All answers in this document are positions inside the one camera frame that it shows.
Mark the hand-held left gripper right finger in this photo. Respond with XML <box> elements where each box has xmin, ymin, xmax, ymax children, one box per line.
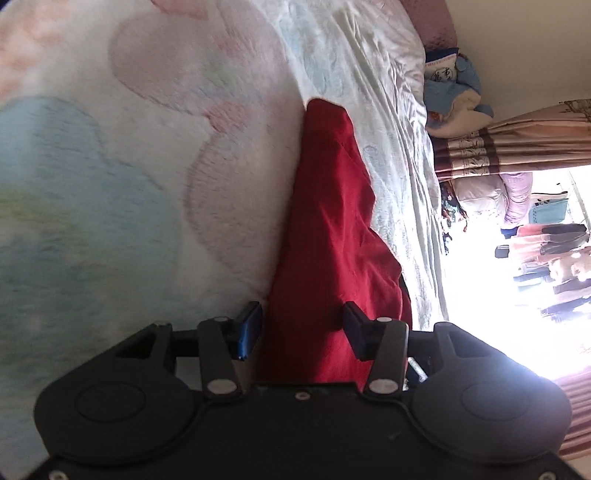
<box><xmin>342</xmin><ymin>301</ymin><xmax>482</xmax><ymax>398</ymax></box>

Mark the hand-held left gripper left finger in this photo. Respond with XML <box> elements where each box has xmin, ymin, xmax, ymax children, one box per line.
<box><xmin>113</xmin><ymin>301</ymin><xmax>264</xmax><ymax>401</ymax></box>

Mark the red garment with black stripe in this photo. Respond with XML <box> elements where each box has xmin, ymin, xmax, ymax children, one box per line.
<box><xmin>256</xmin><ymin>98</ymin><xmax>414</xmax><ymax>386</ymax></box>

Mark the pile of folded clothes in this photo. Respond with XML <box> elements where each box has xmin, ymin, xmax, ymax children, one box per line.
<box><xmin>495</xmin><ymin>220</ymin><xmax>591</xmax><ymax>317</ymax></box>

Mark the dark floral cloth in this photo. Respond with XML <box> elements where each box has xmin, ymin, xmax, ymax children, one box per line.
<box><xmin>438</xmin><ymin>181</ymin><xmax>471</xmax><ymax>256</ymax></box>

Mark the fluffy floral blanket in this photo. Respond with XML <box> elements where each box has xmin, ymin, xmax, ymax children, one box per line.
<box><xmin>0</xmin><ymin>0</ymin><xmax>308</xmax><ymax>476</ymax></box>

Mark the purple bedding pile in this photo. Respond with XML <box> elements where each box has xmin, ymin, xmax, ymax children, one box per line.
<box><xmin>454</xmin><ymin>171</ymin><xmax>537</xmax><ymax>228</ymax></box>

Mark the brown striped curtain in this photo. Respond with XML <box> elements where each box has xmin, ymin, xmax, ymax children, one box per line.
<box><xmin>551</xmin><ymin>367</ymin><xmax>591</xmax><ymax>462</ymax></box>
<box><xmin>431</xmin><ymin>99</ymin><xmax>591</xmax><ymax>184</ymax></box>

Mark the pale floral bed sheet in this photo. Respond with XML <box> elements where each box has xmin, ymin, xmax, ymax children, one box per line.
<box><xmin>272</xmin><ymin>0</ymin><xmax>451</xmax><ymax>337</ymax></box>

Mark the blue plush toy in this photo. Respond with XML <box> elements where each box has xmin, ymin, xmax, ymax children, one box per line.
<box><xmin>424</xmin><ymin>46</ymin><xmax>496</xmax><ymax>139</ymax></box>

